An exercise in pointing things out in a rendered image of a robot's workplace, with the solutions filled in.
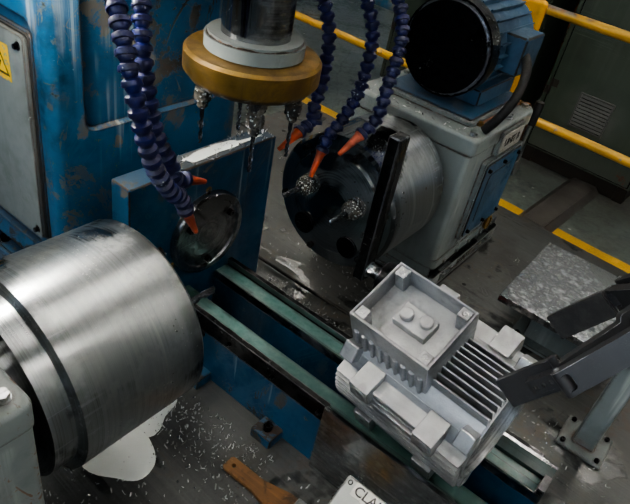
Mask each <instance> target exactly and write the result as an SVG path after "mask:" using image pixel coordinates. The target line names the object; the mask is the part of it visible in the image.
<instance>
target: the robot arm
mask: <svg viewBox="0 0 630 504"><path fill-rule="evenodd" d="M614 282H615V283H616V284H615V285H609V286H608V287H606V289H605V290H604V291H603V290H600V291H598V292H596V293H594V294H592V295H590V296H587V297H585V298H583V299H581V300H579V301H577V302H575V303H572V304H570V305H568V306H566V307H564V308H562V309H559V310H557V311H555V312H553V313H551V314H549V315H548V316H547V320H548V321H549V322H550V324H551V325H552V327H553V328H554V329H555V331H556V332H557V333H558V335H559V336H560V337H561V339H565V338H567V337H570V336H572V335H575V334H577V333H579V332H582V331H584V330H586V329H589V328H591V327H594V326H596V325H598V324H601V323H603V322H605V321H608V320H610V319H613V318H615V317H616V321H615V322H614V323H612V324H611V325H609V326H608V327H606V328H605V329H603V330H602V331H600V332H599V333H597V334H596V335H594V336H593V337H591V338H590V339H588V340H587V341H585V342H584V343H582V344H581V345H579V346H578V347H576V348H575V349H573V350H572V351H570V352H569V353H567V354H566V355H564V356H563V357H561V358H559V357H558V355H557V354H555V355H553V356H552V355H551V354H550V355H549V356H548V357H547V358H545V359H543V360H540V361H538V362H535V363H533V364H530V365H528V366H526V367H523V368H521V369H518V370H516V371H513V372H511V373H508V374H506V375H503V376H501V377H499V378H498V379H497V380H496V381H495V382H496V384H497V385H498V387H499V388H500V389H501V391H502V392H503V394H504V395H505V396H506V398H507V399H508V400H509V402H510V403H511V405H512V406H513V407H516V406H519V405H522V404H524V403H527V402H530V401H533V400H536V399H539V398H542V397H544V396H547V395H550V394H553V393H556V392H559V391H563V393H564V394H565V395H566V397H567V398H568V399H570V398H574V397H576V396H577V395H579V394H581V393H582V392H584V391H586V390H588V389H590V388H592V387H593V386H595V385H597V384H599V383H601V382H603V381H604V380H606V379H608V378H610V377H612V376H613V375H615V374H617V373H619V372H621V371H623V370H624V369H626V368H628V367H630V273H629V274H625V275H621V276H618V277H617V278H616V280H615V281H614ZM604 292H605V293H604ZM616 308H617V309H618V310H619V311H618V310H617V309H616Z"/></svg>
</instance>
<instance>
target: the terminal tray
mask: <svg viewBox="0 0 630 504"><path fill-rule="evenodd" d="M401 269H404V270H405V271H406V273H405V274H404V275H401V274H400V273H399V271H400V270H401ZM362 308H364V309H366V313H365V314H360V312H359V311H360V309H362ZM463 311H467V312H468V313H469V316H468V317H463V316H462V312H463ZM478 317H479V313H478V312H477V311H475V310H474V309H472V308H471V307H469V306H468V305H466V304H465V303H463V302H462V301H460V300H459V299H457V298H456V297H454V296H453V295H451V294H449V293H448V292H446V291H445V290H443V289H442V288H440V287H439V286H437V285H436V284H434V283H433V282H431V281H430V280H428V279H427V278H425V277H424V276H422V275H421V274H419V273H418V272H416V271H415V270H413V269H411V268H410V267H408V266H407V265H405V264H404V263H402V262H400V263H399V264H398V265H397V266H396V267H395V268H394V269H393V270H392V271H391V272H390V273H389V274H388V275H387V276H386V277H385V278H384V279H383V280H382V281H381V282H380V283H379V284H378V285H377V286H376V287H375V288H374V289H373V290H372V291H371V292H370V293H369V294H368V295H367V296H366V297H365V298H364V299H363V300H362V301H361V302H360V303H358V304H357V305H356V306H355V307H354V308H353V309H352V310H351V311H350V321H351V328H352V331H353V338H354V339H355V341H356V342H357V343H361V344H362V346H363V350H364V352H367V351H369V352H370V357H371V358H374V357H375V356H376V357H377V360H378V363H379V364H381V363H382V362H384V363H385V368H386V369H387V370H388V369H390V368H391V369H393V375H397V374H399V375H400V379H401V381H405V380H407V381H408V386H409V387H410V388H412V387H413V386H415V387H416V392H417V393H418V394H420V393H422V392H423V393H424V394H426V393H427V392H428V390H429V389H430V387H431V386H432V380H433V378H434V379H437V373H438V372H440V373H441V371H442V367H443V366H444V367H446V363H447V361H448V360H449V361H451V357H452V355H454V356H455V353H456V351H457V350H458V351H459V350H460V347H461V346H463V347H464V343H465V342H467V343H468V340H469V338H471V339H472V340H474V335H475V331H476V328H477V323H478ZM423 354H427V355H429V360H427V361H424V360H423V359H422V355H423Z"/></svg>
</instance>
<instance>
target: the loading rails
mask: <svg viewBox="0 0 630 504"><path fill-rule="evenodd" d="M213 286H214V287H215V288H216V289H215V293H214V294H213V295H212V301H211V300H209V299H208V298H201V299H200V301H199V302H198V303H196V304H195V305H194V307H195V310H196V313H197V316H198V319H199V322H200V326H201V328H202V329H203V330H204V332H205V336H204V337H203V344H204V359H203V368H202V373H201V376H200V378H199V380H198V382H197V384H196V385H195V386H194V387H193V388H194V389H196V390H197V389H199V388H200V387H201V386H203V385H204V384H206V383H207V382H208V381H210V380H212V381H213V382H214V383H215V384H217V385H218V386H219V387H220V388H221V389H223V390H224V391H225V392H226V393H228V394H229V395H230V396H231V397H233V398H234V399H235V400H236V401H237V402H239V403H240V404H241V405H242V406H244V407H245V408H246V409H247V410H249V411H250V412H251V413H252V414H254V415H255V416H256V417H257V418H258V419H260V421H258V422H257V423H256V424H255V425H254V426H252V428H251V432H250V435H251V436H252V437H253V438H255V439H256V440H257V441H258V442H259V443H261V444H262V445H263V446H264V447H265V448H267V449H270V448H271V447H272V446H273V445H274V444H275V443H276V442H278V441H279V440H280V439H281V438H283V439H284V440H286V441H287V442H288V443H289V444H291V445H292V446H293V447H294V448H295V449H297V450H298V451H299V452H300V453H302V454H303V455H304V456H305V457H307V458H308V459H309V460H310V462H309V466H310V467H311V468H312V469H313V470H315V471H316V472H317V473H318V474H320V475H321V476H322V477H323V478H324V479H326V480H327V481H328V482H329V483H331V484H332V485H333V486H334V487H336V488H337V490H336V491H335V492H334V493H333V494H332V497H331V499H332V498H333V496H334V495H335V494H336V492H337V491H338V489H339V488H340V487H341V485H342V484H343V483H344V481H345V480H346V479H347V477H348V476H350V475H351V476H353V477H354V478H355V479H357V480H358V481H359V482H360V483H362V484H363V485H364V486H365V487H367V488H368V489H369V490H370V491H372V492H373V493H374V494H375V495H377V496H378V497H379V498H380V499H382V500H383V501H384V502H386V503H387V504H538V502H539V501H540V499H541V497H542V496H543V495H544V493H545V491H546V490H547V488H548V486H549V484H550V483H551V481H552V478H553V476H554V474H555V473H556V471H557V470H558V467H557V466H555V465H554V464H552V463H551V462H549V461H548V460H546V459H545V458H543V457H542V456H540V455H539V454H537V453H536V452H534V451H533V450H531V449H530V448H528V447H527V446H525V445H524V444H522V443H521V442H519V441H518V440H516V439H515V438H513V437H512V436H510V435H509V434H507V433H506V432H505V433H504V434H503V436H502V437H501V438H500V440H499V441H498V442H497V444H496V445H495V446H494V447H493V449H492V450H491V451H490V452H489V454H488V455H487V456H486V457H485V458H484V460H483V461H482V462H481V463H480V464H479V465H478V466H477V467H476V468H475V469H474V470H473V471H472V473H471V474H470V476H469V478H468V479H467V481H466V482H465V483H464V484H463V485H461V486H460V487H457V486H456V485H455V486H454V487H452V486H451V485H449V484H448V483H447V482H446V481H445V480H444V479H442V478H441V477H440V476H439V475H438V474H436V473H434V474H433V475H432V476H431V477H430V479H429V480H428V479H426V478H425V477H424V476H422V475H421V474H420V473H418V472H417V471H416V470H415V469H414V468H413V467H411V465H410V463H411V457H412V456H413V455H412V454H411V453H410V452H409V451H408V450H406V449H405V448H404V447H403V446H402V445H400V444H399V443H398V442H397V441H396V440H394V439H393V438H392V437H391V436H390V435H389V434H387V433H386V432H385V431H384V430H383V429H381V428H380V427H379V426H378V425H377V424H376V425H375V427H374V428H373V429H372V430H371V431H369V430H368V429H367V428H366V427H365V426H363V425H362V424H361V423H360V422H359V421H358V420H356V419H355V417H354V408H355V407H356V406H355V405H354V404H353V403H352V402H351V401H349V400H348V399H347V398H346V397H345V396H344V395H342V394H341V393H340V392H339V391H338V390H337V388H336V385H335V384H336V383H335V380H336V379H335V377H336V374H335V373H336V372H337V370H336V369H337V367H338V366H339V365H340V364H341V363H342V362H343V360H344V358H343V357H342V356H340V355H339V353H340V351H341V349H342V347H343V345H344V343H345V342H346V340H347V339H350V338H352V337H351V336H349V335H348V334H346V333H345V332H343V331H342V330H340V329H339V328H337V327H336V326H334V325H333V324H331V323H330V322H328V321H327V320H325V319H324V318H322V317H321V316H319V315H318V314H316V313H315V312H313V311H312V310H310V309H309V308H308V307H306V306H305V305H303V304H302V303H300V302H299V301H297V300H296V299H294V298H293V297H291V296H290V295H288V294H287V293H285V292H284V291H282V290H281V289H279V288H278V287H276V286H275V285H273V284H272V283H270V282H269V281H267V280H266V279H265V278H263V277H262V276H260V275H259V274H257V273H256V272H254V271H253V270H251V269H250V268H248V267H247V266H245V265H244V264H242V263H241V262H239V261H238V260H236V259H235V258H233V257H230V258H228V264H225V265H224V266H222V267H220V268H218V269H216V270H215V272H214V284H213Z"/></svg>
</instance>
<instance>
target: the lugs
mask: <svg viewBox="0 0 630 504"><path fill-rule="evenodd" d="M363 352H364V350H363V346H362V344H361V343H357V342H356V341H355V339H354V338H350V339H347V340H346V342H345V343H344V345H343V347H342V349H341V351H340V353H339V355H340V356H342V357H343V358H344V359H345V360H347V361H348V362H349V363H355V362H358V361H359V360H360V357H361V356H362V354H363ZM535 362H538V361H537V360H536V359H534V358H533V357H531V356H530V355H528V354H525V355H523V356H521V357H520V358H519V360H518V361H517V363H516V365H515V366H514V368H515V369H516V370H518V369H521V368H523V367H526V366H528V365H530V364H533V363H535ZM481 438H482V435H481V434H480V433H478V432H477V431H476V430H474V429H473V428H472V427H470V426H469V425H468V424H467V425H465V426H464V427H462V428H461V429H460V430H459V432H458V434H457V435H456V437H455V438H454V440H453V442H452V445H453V446H454V447H455V448H457V449H458V450H459V451H460V452H462V453H463V454H464V455H466V456H467V455H468V454H470V453H471V452H472V451H473V450H474V449H475V447H476V445H477V444H478V442H479V441H480V439H481ZM471 473H472V472H471ZM471 473H470V474H471ZM470 474H469V475H468V476H466V477H465V478H462V479H461V480H460V481H459V482H458V483H457V484H456V486H457V487H460V486H461V485H463V484H464V483H465V482H466V481H467V479H468V478H469V476H470Z"/></svg>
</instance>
